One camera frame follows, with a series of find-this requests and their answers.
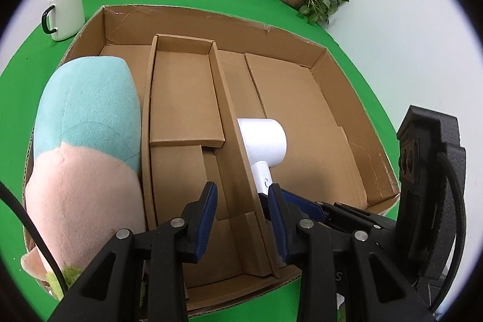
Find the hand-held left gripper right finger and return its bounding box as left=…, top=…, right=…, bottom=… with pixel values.
left=267, top=183, right=434, bottom=322

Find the small brown cardboard box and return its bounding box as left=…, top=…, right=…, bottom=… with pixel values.
left=140, top=34, right=282, bottom=289

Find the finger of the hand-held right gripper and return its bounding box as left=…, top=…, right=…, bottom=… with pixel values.
left=281, top=190, right=398, bottom=233

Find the white hair dryer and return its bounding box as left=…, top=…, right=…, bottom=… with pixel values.
left=237, top=117, right=288, bottom=196

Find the white mug with black handle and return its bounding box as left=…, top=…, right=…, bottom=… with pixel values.
left=41, top=0, right=86, bottom=41

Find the black cable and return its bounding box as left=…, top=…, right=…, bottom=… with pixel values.
left=0, top=180, right=68, bottom=298
left=436, top=151, right=467, bottom=309

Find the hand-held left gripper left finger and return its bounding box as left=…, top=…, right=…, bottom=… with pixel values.
left=47, top=182, right=219, bottom=322

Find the pink teal plush toy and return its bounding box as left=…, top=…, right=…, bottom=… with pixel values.
left=21, top=57, right=148, bottom=302

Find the large cardboard box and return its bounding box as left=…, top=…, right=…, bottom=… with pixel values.
left=23, top=4, right=401, bottom=319

